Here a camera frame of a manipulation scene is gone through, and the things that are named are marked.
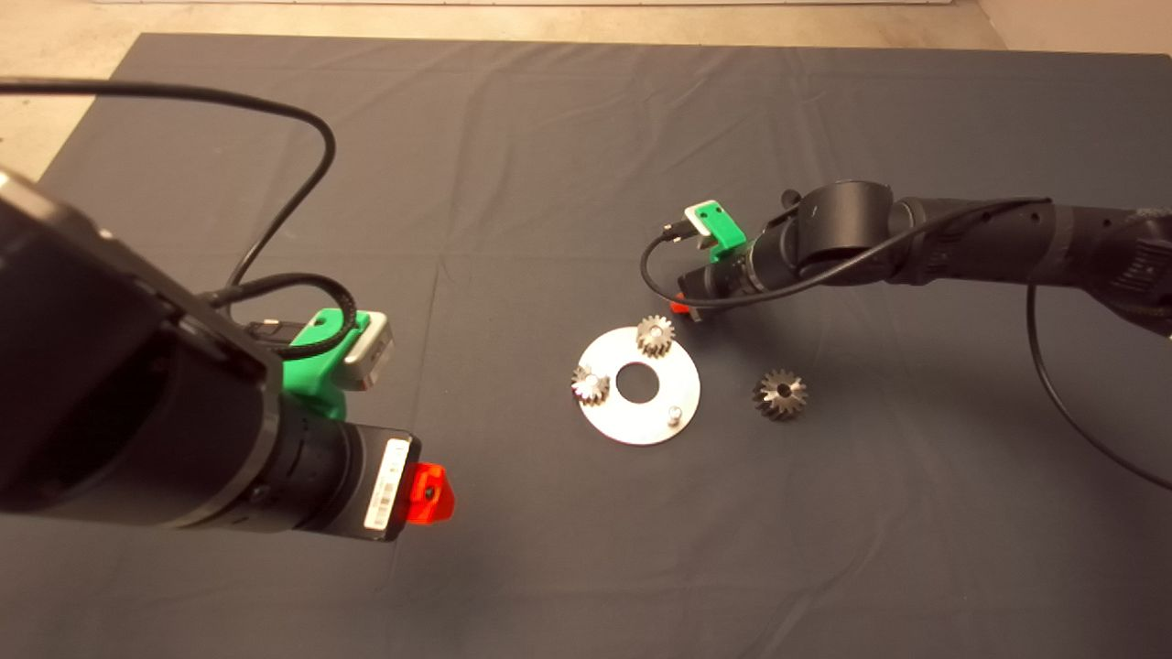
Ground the black left camera cable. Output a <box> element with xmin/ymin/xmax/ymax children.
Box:
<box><xmin>0</xmin><ymin>79</ymin><xmax>360</xmax><ymax>361</ymax></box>

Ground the round metal plate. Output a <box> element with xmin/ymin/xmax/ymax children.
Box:
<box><xmin>575</xmin><ymin>326</ymin><xmax>701</xmax><ymax>447</ymax></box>

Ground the dark grey table cloth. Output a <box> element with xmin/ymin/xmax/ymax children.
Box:
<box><xmin>0</xmin><ymin>34</ymin><xmax>1172</xmax><ymax>659</ymax></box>

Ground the large steel gear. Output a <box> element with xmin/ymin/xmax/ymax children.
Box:
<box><xmin>753</xmin><ymin>369</ymin><xmax>809</xmax><ymax>422</ymax></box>

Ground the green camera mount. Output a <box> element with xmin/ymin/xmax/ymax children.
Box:
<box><xmin>693</xmin><ymin>203</ymin><xmax>748</xmax><ymax>263</ymax></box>
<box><xmin>279</xmin><ymin>309</ymin><xmax>370</xmax><ymax>422</ymax></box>

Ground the green left camera mount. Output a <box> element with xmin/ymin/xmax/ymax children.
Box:
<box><xmin>279</xmin><ymin>309</ymin><xmax>370</xmax><ymax>422</ymax></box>

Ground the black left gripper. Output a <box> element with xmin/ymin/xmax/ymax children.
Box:
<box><xmin>328</xmin><ymin>423</ymin><xmax>457</xmax><ymax>543</ymax></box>

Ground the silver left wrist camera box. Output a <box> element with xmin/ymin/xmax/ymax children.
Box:
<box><xmin>341</xmin><ymin>313</ymin><xmax>394</xmax><ymax>392</ymax></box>

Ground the black right camera cable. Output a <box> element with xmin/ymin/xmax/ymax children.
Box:
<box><xmin>640</xmin><ymin>196</ymin><xmax>1172</xmax><ymax>492</ymax></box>

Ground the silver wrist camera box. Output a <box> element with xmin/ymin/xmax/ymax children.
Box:
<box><xmin>685</xmin><ymin>200</ymin><xmax>726</xmax><ymax>251</ymax></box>
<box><xmin>341</xmin><ymin>313</ymin><xmax>394</xmax><ymax>392</ymax></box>

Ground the green right camera mount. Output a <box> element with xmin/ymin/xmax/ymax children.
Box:
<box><xmin>693</xmin><ymin>203</ymin><xmax>748</xmax><ymax>263</ymax></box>

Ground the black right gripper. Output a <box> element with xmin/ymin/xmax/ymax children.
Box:
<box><xmin>671</xmin><ymin>256</ymin><xmax>752</xmax><ymax>315</ymax></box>

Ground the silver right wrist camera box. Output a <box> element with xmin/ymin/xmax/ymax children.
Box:
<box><xmin>685</xmin><ymin>200</ymin><xmax>726</xmax><ymax>251</ymax></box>

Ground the black camera cable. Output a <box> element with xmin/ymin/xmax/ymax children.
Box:
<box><xmin>0</xmin><ymin>79</ymin><xmax>360</xmax><ymax>361</ymax></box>
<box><xmin>640</xmin><ymin>196</ymin><xmax>1172</xmax><ymax>492</ymax></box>

